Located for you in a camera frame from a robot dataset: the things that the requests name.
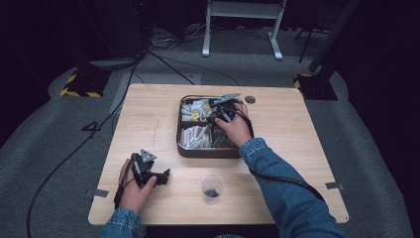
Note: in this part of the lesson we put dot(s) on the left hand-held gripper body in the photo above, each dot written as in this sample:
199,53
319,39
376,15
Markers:
143,167

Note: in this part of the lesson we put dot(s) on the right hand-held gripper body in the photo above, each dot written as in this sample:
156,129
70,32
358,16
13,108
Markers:
226,105

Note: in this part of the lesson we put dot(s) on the person's left hand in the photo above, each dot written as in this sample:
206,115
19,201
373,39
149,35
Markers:
133,195

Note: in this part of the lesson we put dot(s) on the person's right hand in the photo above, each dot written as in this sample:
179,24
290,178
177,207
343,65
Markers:
236,129

